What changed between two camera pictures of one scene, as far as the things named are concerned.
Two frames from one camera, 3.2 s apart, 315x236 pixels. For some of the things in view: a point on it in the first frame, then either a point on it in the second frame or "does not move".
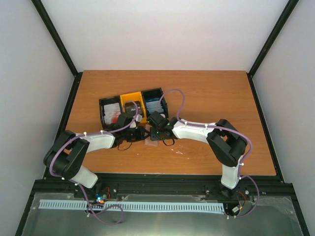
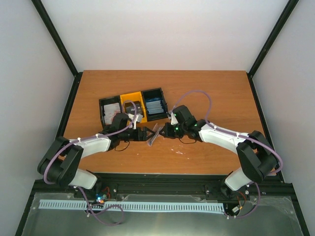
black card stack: (130, 107) does not move
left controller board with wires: (101, 198) does not move
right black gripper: (153, 136) to (168, 133)
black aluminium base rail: (269, 185) does not move
